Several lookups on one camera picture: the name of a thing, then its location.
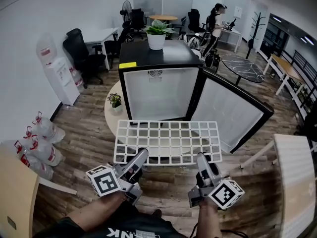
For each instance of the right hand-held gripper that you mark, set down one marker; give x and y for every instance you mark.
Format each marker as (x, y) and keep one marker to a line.
(226, 195)

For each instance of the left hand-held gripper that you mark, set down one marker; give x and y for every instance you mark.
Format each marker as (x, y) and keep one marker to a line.
(104, 181)

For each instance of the white wire fridge shelf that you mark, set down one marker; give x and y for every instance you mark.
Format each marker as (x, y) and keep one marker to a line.
(171, 163)

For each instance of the black mini fridge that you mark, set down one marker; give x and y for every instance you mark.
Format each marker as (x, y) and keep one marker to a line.
(138, 53)

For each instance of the person's right forearm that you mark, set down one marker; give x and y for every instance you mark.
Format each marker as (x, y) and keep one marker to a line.
(209, 219)

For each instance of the person's left forearm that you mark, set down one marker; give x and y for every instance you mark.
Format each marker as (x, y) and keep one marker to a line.
(99, 209)

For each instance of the round beige platform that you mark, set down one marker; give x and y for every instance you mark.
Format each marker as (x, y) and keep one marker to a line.
(111, 123)

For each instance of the person's right black shoe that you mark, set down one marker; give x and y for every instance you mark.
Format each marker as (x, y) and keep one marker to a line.
(157, 212)

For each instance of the small plant in white pot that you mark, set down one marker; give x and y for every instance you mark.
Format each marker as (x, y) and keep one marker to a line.
(117, 108)

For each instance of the person's black printed t-shirt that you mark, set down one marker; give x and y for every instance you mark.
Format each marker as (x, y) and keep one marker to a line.
(133, 228)

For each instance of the white slatted table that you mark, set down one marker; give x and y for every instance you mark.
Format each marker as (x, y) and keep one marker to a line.
(294, 182)

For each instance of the white water dispenser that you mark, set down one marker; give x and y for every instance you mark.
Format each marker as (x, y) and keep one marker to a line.
(64, 88)

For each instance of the clear water jug red label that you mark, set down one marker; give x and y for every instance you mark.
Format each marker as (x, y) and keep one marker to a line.
(76, 77)

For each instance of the black marble round table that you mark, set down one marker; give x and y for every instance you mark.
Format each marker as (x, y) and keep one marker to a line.
(245, 67)

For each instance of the white round device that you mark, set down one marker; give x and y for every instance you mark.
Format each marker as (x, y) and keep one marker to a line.
(192, 43)
(196, 53)

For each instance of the large plant in white pot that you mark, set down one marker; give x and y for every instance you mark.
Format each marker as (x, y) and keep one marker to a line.
(156, 41)

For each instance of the black backpack white trim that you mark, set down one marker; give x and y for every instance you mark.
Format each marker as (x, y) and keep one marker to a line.
(128, 37)

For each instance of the black mesh office chair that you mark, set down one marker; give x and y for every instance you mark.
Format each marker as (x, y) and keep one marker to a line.
(76, 51)

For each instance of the wooden table white legs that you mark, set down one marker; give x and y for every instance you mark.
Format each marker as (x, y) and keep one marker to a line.
(284, 64)

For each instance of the white office desk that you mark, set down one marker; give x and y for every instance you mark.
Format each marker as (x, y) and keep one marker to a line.
(232, 32)
(99, 36)

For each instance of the black coat rack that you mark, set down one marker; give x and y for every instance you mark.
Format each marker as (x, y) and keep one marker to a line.
(251, 43)

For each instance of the small black armchair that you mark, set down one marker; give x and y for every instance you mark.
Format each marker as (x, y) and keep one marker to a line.
(182, 25)

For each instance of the table power socket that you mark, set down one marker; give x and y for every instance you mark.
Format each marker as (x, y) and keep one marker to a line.
(11, 223)

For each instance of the large clear dispenser bottle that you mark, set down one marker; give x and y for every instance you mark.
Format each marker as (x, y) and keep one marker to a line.
(47, 48)

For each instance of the round wooden table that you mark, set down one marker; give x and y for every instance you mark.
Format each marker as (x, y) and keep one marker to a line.
(163, 17)

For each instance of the black standing fan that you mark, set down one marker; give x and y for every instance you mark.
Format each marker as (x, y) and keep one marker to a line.
(125, 10)

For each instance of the white wall notice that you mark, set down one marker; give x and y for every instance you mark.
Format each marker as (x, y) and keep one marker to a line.
(238, 12)

